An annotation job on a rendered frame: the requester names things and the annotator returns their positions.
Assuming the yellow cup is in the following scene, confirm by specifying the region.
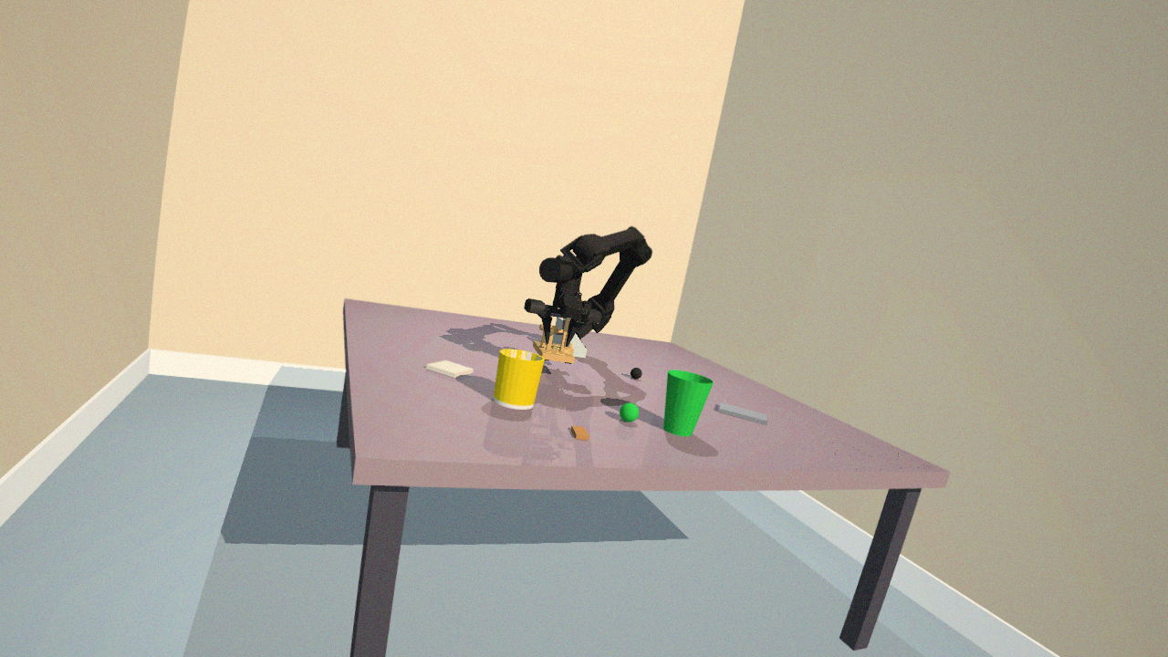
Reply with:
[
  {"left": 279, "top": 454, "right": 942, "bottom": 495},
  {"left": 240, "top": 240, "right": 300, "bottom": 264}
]
[{"left": 493, "top": 350, "right": 545, "bottom": 410}]

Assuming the green plastic cup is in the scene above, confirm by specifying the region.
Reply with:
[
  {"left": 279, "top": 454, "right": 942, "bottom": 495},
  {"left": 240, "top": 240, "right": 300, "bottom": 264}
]
[{"left": 663, "top": 369, "right": 714, "bottom": 436}]

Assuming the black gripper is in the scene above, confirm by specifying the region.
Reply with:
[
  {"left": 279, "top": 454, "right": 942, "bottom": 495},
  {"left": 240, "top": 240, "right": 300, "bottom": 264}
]
[{"left": 524, "top": 283, "right": 602, "bottom": 346}]

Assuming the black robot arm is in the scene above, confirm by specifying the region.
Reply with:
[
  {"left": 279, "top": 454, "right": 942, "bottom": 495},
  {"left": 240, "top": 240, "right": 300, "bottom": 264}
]
[{"left": 538, "top": 226, "right": 653, "bottom": 339}]

